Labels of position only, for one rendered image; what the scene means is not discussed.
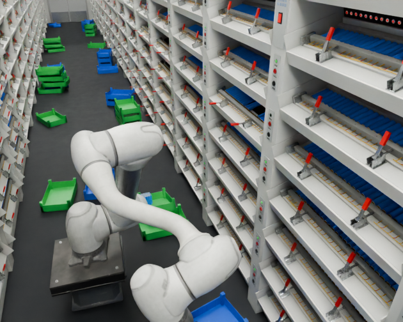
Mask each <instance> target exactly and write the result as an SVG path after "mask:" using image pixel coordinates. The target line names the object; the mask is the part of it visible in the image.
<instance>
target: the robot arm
mask: <svg viewBox="0 0 403 322"><path fill-rule="evenodd" d="M163 145H164V138H163V135H162V132H161V129H160V128H159V127H158V126H157V125H155V124H153V123H149V122H135V123H128V124H124V125H120V126H116V127H114V128H111V129H109V130H105V131H101V132H94V133H93V132H92V131H87V130H83V131H80V132H78V133H76V134H75V135H74V136H73V138H72V140H71V145H70V148H71V156H72V161H73V163H74V166H75V168H76V171H77V172H78V173H79V175H80V177H81V178H82V180H83V181H84V182H85V184H86V185H87V186H88V187H89V189H90V190H91V191H92V192H93V194H94V195H95V197H96V198H97V199H98V200H99V202H100V203H101V205H95V204H93V203H91V202H88V201H83V202H78V203H75V204H73V205H72V206H71V207H70V208H69V210H68V211H67V215H66V221H65V227H66V231H67V236H68V240H69V242H70V245H71V247H72V255H71V258H70V261H69V262H68V265H69V267H73V266H76V265H83V266H84V269H85V270H86V269H89V267H90V265H91V263H96V262H106V261H107V243H108V241H109V235H110V234H113V233H117V232H120V231H123V230H125V229H128V228H130V227H132V226H135V225H137V224H139V223H142V224H146V225H149V226H153V227H157V228H159V229H163V230H165V231H168V232H170V233H172V234H174V235H175V236H176V237H177V239H178V241H179V244H180V248H179V250H178V256H179V262H178V263H176V264H174V265H173V266H171V267H168V268H164V269H163V268H162V267H160V266H157V265H154V264H145V265H143V266H142V267H140V268H139V269H138V270H137V271H136V272H135V273H134V275H133V276H132V278H131V280H130V288H131V290H132V295H133V297H134V300H135V302H136V304H137V306H138V307H139V309H140V311H141V312H142V313H143V315H144V316H145V317H146V318H147V319H148V320H149V321H150V322H194V319H193V315H192V314H191V312H190V311H189V309H188V308H187V306H188V305H189V304H190V303H191V302H192V301H194V300H195V299H197V298H198V297H200V296H202V295H204V294H206V293H208V292H210V291H212V290H213V289H214V288H216V287H218V286H219V285H220V284H221V283H223V282H224V281H225V280H226V279H227V278H229V276H231V275H232V274H233V273H234V271H236V269H237V268H238V267H239V264H240V261H241V258H242V256H241V252H240V250H239V248H238V246H237V244H236V242H235V240H234V239H233V238H232V237H231V236H228V235H223V234H221V235H217V236H215V237H212V236H210V234H208V233H201V232H199V230H197V228H195V227H194V226H193V225H192V223H190V222H189V221H188V220H186V219H185V218H184V217H181V216H180V215H177V214H175V213H172V212H170V211H167V210H164V209H161V208H157V207H155V206H151V205H149V204H148V203H147V201H146V199H145V198H144V197H143V196H142V195H140V194H137V192H138V186H139V180H140V176H141V170H142V168H143V167H144V166H145V165H146V163H147V162H148V161H149V160H150V159H151V158H152V157H153V156H154V155H156V154H158V152H160V150H162V147H163ZM113 167H116V179H114V176H113V171H112V168H113Z"/></svg>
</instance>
